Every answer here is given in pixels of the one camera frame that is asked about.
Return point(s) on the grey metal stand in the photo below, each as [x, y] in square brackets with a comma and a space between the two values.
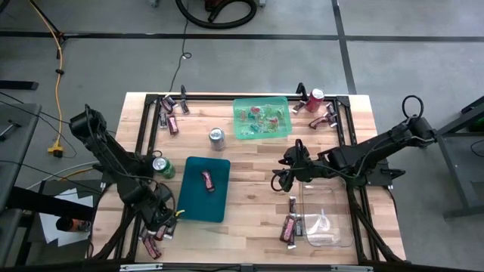
[458, 177]

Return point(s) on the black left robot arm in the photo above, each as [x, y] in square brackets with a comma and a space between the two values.
[113, 158]

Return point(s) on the blue hard candy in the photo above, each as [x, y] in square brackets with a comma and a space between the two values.
[255, 127]

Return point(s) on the light green translucent basket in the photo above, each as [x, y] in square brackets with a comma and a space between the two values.
[281, 130]

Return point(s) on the green soda can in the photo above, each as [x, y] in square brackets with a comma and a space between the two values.
[160, 164]

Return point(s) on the silver Diet Coke can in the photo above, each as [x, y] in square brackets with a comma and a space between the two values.
[216, 135]

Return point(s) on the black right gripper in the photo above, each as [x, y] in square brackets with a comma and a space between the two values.
[302, 164]

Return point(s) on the grey side table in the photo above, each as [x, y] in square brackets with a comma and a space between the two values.
[11, 151]

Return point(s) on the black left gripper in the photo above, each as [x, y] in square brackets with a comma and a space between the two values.
[159, 211]

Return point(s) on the dark teal plastic basket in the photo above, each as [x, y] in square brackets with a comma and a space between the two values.
[189, 204]

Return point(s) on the silver metal bracket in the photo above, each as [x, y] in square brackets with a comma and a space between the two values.
[351, 268]

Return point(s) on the black flat bar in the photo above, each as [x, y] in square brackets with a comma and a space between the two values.
[19, 85]

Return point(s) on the orange black bottle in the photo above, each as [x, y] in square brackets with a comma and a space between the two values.
[72, 224]

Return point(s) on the clear plastic basket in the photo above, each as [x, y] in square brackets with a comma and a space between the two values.
[340, 211]

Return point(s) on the red hard candy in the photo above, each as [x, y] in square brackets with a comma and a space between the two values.
[243, 115]
[254, 110]
[272, 122]

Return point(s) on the red soda can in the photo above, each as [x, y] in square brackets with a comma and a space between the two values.
[315, 99]

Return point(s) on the black tripod leg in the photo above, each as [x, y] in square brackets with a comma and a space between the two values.
[49, 20]

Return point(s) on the white paper sheet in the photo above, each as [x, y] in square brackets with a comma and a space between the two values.
[49, 230]

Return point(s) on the black aluminium table frame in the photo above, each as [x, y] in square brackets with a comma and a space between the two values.
[211, 97]

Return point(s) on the black hand tool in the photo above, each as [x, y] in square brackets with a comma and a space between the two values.
[9, 128]

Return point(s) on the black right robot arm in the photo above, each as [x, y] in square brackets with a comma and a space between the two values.
[378, 151]

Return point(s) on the black table clamp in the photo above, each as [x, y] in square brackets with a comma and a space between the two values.
[301, 90]
[183, 92]

